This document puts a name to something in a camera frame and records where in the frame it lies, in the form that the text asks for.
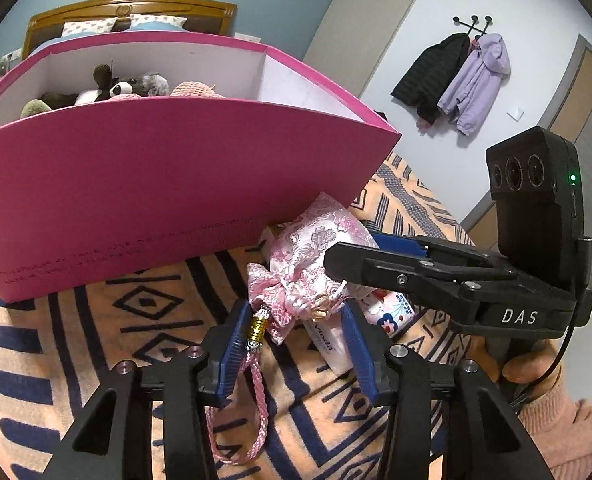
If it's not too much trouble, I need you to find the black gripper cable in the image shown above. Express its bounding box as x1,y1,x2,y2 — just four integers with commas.
508,237,592,406

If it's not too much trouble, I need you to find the floral print tissue packet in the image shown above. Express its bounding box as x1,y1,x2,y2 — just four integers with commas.
361,287,417,338

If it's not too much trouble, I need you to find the brown and white raccoon plush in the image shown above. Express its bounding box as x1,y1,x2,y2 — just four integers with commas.
40,62,171,108

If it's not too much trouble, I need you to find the white tissue packet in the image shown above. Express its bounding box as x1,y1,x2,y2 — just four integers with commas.
303,320,354,376

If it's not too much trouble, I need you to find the green dinosaur plush toy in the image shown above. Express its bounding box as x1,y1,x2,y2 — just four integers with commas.
20,99,51,120

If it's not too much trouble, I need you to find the beige wardrobe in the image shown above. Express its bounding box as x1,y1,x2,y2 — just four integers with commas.
303,0,439,98

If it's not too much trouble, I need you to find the orange patterned blanket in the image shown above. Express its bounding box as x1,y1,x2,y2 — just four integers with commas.
0,152,477,480

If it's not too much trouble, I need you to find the purple hooded jacket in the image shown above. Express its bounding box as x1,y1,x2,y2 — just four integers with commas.
437,33,512,136

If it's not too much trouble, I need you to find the pink brocade drawstring pouch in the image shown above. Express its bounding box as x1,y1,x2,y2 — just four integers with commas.
206,192,379,463

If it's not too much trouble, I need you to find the pink cardboard box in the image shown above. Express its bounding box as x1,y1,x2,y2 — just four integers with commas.
0,30,403,303

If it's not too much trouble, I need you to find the black wall coat hook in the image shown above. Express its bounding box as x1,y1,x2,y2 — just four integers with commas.
452,14,493,36

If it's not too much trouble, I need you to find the person's right hand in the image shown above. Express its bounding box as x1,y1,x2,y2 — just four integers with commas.
468,340,563,401

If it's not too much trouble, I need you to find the wooden bed headboard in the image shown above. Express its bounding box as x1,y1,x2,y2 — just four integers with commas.
23,0,237,58

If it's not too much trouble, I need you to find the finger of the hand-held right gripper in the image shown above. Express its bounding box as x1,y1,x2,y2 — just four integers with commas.
323,242,517,323
376,232,517,276

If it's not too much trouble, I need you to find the black puffer jacket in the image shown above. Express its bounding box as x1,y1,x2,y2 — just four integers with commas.
391,33,469,133

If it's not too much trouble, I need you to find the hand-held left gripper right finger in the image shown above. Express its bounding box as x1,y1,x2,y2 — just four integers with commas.
340,302,552,480

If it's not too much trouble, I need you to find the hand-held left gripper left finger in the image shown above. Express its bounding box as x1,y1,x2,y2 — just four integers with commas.
40,300,254,480

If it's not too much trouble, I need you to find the pink knitted plush toy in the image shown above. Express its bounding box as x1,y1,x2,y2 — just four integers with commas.
170,80,224,98

